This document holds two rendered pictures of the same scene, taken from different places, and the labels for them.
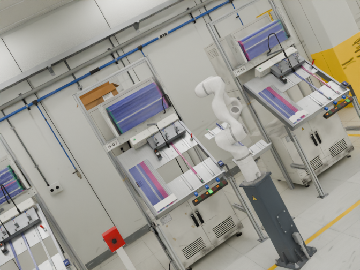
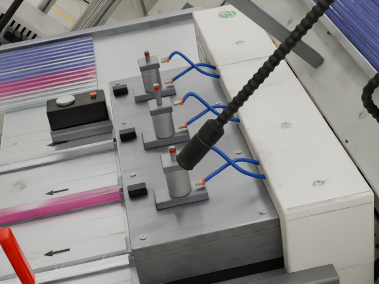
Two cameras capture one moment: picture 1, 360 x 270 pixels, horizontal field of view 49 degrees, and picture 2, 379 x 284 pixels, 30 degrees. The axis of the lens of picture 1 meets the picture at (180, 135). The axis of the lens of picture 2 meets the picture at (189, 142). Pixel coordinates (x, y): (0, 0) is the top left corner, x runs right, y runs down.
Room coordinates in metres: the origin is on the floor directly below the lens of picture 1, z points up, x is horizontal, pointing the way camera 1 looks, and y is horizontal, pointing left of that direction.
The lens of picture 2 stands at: (3.40, -0.61, 1.44)
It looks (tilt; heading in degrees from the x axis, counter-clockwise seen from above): 18 degrees down; 78
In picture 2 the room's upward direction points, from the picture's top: 41 degrees clockwise
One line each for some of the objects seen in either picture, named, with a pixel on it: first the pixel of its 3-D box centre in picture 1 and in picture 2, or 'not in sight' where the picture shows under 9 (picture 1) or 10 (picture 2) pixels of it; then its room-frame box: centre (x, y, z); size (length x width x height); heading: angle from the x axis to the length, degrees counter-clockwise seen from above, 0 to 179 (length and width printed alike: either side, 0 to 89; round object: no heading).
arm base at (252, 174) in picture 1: (248, 167); not in sight; (2.77, -0.32, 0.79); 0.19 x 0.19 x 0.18
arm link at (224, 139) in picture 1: (231, 144); not in sight; (2.78, -0.29, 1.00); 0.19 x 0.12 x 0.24; 71
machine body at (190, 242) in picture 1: (190, 218); not in sight; (3.77, 0.31, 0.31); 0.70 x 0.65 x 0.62; 104
